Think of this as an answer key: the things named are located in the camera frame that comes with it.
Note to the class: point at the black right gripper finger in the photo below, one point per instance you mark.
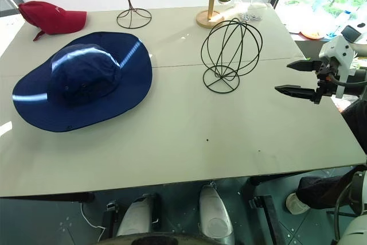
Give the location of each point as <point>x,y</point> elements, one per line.
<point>298,91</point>
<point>304,66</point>

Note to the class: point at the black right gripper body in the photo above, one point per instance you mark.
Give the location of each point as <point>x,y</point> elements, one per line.
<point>327,77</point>

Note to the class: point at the navy blue bucket hat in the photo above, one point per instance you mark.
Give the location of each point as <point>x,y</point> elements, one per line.
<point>86,90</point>

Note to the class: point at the orange plate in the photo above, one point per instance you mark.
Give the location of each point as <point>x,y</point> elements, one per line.
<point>312,34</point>

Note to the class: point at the dark grey box device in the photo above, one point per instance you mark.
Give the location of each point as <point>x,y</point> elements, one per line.
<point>350,33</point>

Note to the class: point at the pile of small metal parts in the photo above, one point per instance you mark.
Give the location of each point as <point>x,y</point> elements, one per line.
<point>250,17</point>

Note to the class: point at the white shoe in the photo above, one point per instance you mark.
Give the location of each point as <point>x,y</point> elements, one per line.
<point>295,203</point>

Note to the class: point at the white right robot foot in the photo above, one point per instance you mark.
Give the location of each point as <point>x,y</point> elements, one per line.
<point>213,213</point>

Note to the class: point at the white robot foot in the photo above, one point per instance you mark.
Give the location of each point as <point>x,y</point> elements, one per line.
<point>213,213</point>
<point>134,217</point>

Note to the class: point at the white left robot foot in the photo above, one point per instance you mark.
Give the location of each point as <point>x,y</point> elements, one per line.
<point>134,217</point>

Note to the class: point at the red baseball cap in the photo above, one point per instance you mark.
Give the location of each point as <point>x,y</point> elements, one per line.
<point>54,18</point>

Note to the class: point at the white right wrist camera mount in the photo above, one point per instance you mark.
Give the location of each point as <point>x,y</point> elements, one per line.
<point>338,51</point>

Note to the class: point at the black table leg bracket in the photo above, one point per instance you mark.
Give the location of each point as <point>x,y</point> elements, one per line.
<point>268,213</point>
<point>110,219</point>

